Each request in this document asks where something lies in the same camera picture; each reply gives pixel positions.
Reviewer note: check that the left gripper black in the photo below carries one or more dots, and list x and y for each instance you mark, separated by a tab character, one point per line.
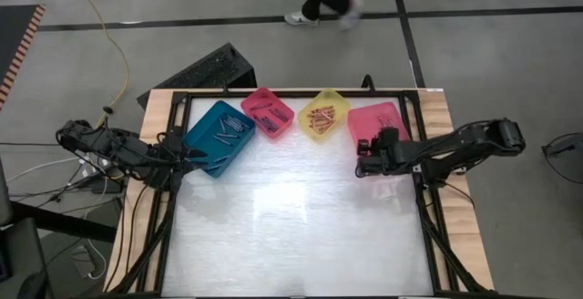
170	153

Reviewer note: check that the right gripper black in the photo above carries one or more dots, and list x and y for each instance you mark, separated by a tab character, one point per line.
391	160

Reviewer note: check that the blue crayon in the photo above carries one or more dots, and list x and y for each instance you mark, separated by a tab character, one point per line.
222	141
221	125
228	135
245	125
239	123
221	158
234	119
213	168

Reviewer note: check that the pink crayon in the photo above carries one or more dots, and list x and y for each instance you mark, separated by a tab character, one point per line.
381	122
391	122

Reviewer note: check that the red crayon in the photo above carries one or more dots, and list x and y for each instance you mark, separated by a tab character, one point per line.
322	126
325	129
321	115
321	122
314	120
322	118
323	107
329	116
324	111

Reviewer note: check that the purple crayon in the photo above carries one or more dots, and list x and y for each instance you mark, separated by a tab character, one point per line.
263	125
271	122
259	121
268	123
260	106
284	111
279	116

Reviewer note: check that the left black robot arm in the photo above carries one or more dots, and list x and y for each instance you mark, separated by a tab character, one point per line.
118	146

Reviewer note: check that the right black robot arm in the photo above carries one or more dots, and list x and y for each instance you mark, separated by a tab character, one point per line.
455	148

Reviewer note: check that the blue plastic bin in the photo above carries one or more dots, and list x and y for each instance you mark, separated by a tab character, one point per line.
205	135

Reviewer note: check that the pink plastic bin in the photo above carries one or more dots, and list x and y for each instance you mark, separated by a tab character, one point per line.
364	126

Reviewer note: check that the yellow plastic bin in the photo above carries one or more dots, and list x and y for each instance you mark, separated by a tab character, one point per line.
323	136

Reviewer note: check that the red plastic bin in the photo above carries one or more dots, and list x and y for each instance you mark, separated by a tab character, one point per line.
268	132

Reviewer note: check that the black stand beam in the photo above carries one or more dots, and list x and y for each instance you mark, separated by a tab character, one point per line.
68	223

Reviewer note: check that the black orange striped floor mat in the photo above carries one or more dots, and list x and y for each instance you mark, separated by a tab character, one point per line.
13	30

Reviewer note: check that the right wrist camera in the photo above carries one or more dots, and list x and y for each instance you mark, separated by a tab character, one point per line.
388	137

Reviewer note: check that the black metal table frame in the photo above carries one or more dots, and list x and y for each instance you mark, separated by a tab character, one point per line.
207	93

